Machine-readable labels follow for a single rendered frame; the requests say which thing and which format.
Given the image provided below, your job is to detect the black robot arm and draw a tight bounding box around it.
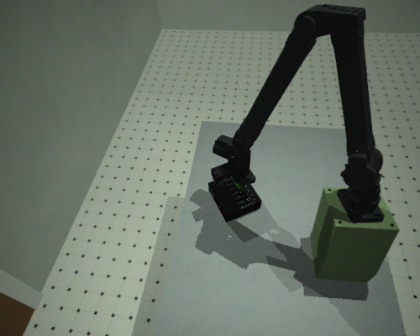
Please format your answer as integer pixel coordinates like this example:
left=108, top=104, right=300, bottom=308
left=211, top=4, right=385, bottom=223

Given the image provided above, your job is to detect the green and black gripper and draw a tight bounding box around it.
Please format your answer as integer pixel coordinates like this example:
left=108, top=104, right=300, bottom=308
left=231, top=163, right=255, bottom=188

